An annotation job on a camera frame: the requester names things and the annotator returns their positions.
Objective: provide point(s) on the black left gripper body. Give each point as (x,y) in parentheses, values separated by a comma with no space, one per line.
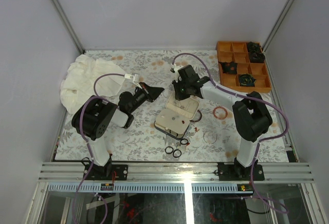
(139,97)

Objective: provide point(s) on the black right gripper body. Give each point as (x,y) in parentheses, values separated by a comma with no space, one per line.
(182,89)

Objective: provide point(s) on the cream and navy jewelry box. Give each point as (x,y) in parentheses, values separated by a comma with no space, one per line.
(184,110)

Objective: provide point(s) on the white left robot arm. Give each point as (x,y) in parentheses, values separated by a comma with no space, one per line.
(93,118)

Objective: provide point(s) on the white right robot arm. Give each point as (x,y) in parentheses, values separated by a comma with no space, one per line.
(251,116)

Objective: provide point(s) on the dark purple bangle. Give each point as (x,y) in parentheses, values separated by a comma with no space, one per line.
(198,117)

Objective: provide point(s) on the orange-red bangle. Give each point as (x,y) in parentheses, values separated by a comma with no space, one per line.
(220,113)

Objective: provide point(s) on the dark fabric flower orange dots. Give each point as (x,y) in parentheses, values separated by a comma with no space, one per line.
(229,67)

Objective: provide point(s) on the white crumpled cloth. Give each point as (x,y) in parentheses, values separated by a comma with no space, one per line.
(78,85)

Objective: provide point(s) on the dark green fabric flower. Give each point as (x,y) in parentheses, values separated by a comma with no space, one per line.
(246,80)

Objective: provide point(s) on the orange divided tray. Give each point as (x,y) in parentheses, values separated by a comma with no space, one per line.
(237,51)

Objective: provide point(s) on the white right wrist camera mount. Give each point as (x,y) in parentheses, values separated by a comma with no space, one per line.
(174,69)

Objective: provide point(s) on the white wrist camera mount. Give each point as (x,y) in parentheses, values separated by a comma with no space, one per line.
(174,69)
(134,78)

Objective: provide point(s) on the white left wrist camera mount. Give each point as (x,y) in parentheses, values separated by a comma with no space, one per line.
(134,78)

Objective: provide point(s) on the silver wire bangle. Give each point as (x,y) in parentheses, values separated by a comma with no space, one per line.
(210,137)

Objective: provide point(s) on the aluminium rail frame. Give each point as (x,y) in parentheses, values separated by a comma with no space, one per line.
(169,177)

